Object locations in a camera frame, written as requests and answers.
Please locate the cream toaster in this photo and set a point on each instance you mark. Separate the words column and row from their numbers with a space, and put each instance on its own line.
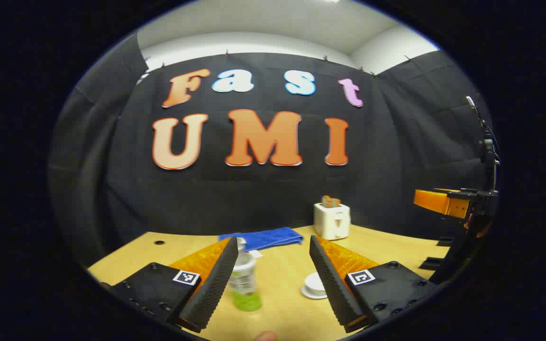
column 332, row 222

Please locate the black table bracket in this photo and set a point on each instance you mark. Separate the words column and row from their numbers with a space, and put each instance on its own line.
column 445, row 241
column 431, row 264

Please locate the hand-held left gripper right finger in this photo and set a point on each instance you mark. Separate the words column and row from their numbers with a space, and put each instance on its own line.
column 334, row 284

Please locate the blue towel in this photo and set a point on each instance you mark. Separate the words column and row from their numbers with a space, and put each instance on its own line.
column 263, row 237

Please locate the white teacup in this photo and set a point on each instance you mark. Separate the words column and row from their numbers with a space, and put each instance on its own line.
column 312, row 289

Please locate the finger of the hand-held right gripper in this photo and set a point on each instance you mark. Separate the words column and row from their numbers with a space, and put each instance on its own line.
column 436, row 201

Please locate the white saucer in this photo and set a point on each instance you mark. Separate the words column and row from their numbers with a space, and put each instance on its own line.
column 307, row 294

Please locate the toast slice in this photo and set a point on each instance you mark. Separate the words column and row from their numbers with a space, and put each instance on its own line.
column 335, row 202
column 326, row 201

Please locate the clear plastic water bottle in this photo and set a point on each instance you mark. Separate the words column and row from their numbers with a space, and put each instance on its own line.
column 244, row 284

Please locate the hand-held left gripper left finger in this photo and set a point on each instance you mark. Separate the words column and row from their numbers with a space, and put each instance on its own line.
column 211, row 284

